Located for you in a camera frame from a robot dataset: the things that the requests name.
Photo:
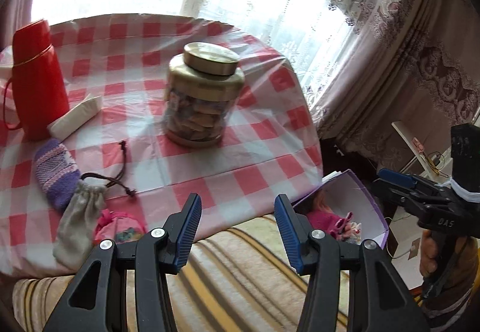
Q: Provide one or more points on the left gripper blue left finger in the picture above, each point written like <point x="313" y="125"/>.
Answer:
<point x="185" y="227"/>

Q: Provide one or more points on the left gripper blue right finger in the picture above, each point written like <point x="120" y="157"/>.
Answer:
<point x="292" y="233"/>

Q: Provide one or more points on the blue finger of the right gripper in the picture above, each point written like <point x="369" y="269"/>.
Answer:
<point x="397" y="178"/>

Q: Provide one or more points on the purple pink knitted sock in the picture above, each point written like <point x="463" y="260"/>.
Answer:
<point x="57" y="173"/>

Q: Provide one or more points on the magenta knitted hat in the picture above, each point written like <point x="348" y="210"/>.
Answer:
<point x="341" y="228"/>

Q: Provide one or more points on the right hand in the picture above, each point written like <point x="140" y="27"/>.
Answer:
<point x="428" y="253"/>

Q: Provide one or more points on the purple storage box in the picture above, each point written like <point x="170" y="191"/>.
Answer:
<point x="345" y="193"/>

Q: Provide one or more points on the red white checkered tablecloth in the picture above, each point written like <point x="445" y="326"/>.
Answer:
<point x="269" y="147"/>

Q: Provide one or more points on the clear snack jar gold lid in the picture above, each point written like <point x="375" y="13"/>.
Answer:
<point x="204" y="82"/>

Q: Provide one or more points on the floral lace curtain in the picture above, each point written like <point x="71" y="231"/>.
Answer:
<point x="362" y="64"/>

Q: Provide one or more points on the red thermos flask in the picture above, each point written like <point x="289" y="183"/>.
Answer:
<point x="36" y="82"/>

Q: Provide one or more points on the black gripper camera mount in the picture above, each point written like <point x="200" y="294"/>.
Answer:
<point x="465" y="161"/>

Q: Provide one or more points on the beige drawstring bag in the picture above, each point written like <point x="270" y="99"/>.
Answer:
<point x="75" y="234"/>

